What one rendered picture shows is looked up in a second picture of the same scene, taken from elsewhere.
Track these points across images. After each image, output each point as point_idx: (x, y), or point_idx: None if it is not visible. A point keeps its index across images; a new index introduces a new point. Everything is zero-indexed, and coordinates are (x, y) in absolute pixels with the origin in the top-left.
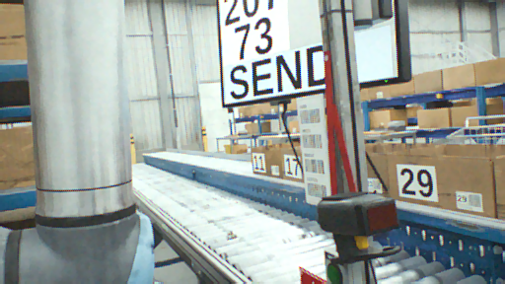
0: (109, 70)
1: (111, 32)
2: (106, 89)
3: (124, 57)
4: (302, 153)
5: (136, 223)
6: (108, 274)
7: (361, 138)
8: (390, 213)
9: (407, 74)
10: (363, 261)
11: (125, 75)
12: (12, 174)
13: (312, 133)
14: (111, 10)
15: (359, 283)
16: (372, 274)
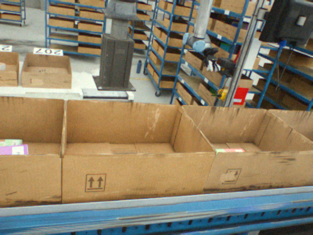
0: (199, 18)
1: (201, 13)
2: (198, 20)
3: (203, 17)
4: (256, 55)
5: (198, 40)
6: (192, 43)
7: (243, 50)
8: (219, 61)
9: (261, 38)
10: (231, 80)
11: (203, 19)
12: (233, 37)
13: (252, 48)
14: (202, 10)
15: (227, 83)
16: (231, 85)
